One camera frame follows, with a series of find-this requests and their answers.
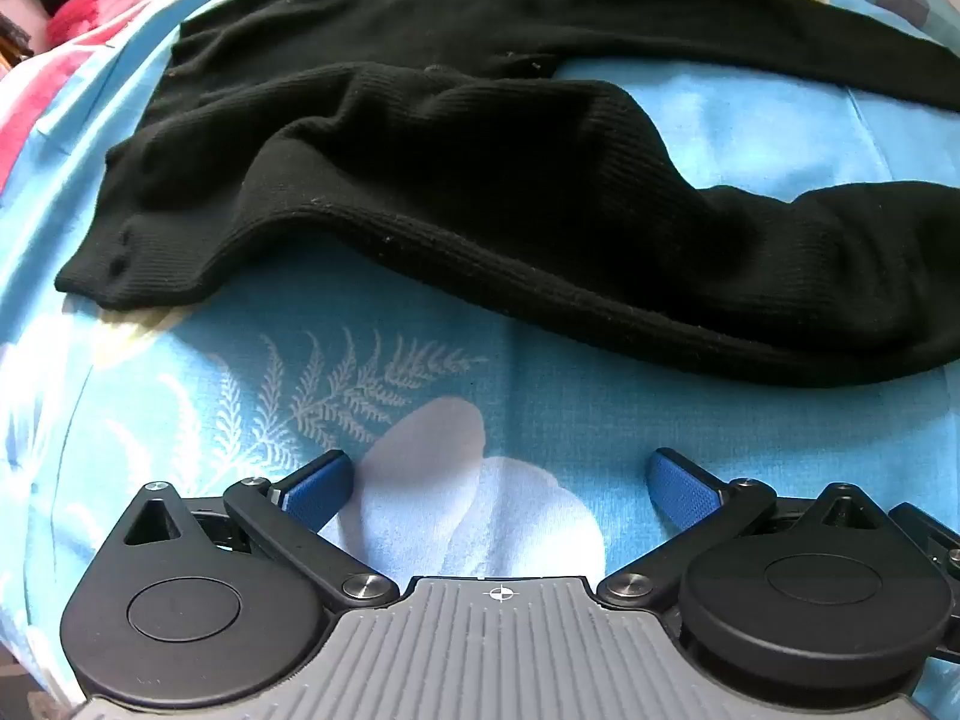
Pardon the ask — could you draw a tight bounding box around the pink cloth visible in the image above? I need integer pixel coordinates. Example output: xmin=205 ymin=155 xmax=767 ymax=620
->
xmin=43 ymin=0 xmax=145 ymax=53

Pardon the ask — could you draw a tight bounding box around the blue leaf-print bedsheet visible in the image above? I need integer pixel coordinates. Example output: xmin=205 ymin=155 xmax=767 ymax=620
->
xmin=0 ymin=0 xmax=960 ymax=720

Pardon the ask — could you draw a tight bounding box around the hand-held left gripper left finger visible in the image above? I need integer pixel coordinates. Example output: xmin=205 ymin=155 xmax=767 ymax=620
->
xmin=120 ymin=449 xmax=400 ymax=608

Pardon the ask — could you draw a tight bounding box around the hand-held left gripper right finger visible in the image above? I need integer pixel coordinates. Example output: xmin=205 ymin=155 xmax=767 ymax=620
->
xmin=596 ymin=448 xmax=901 ymax=608

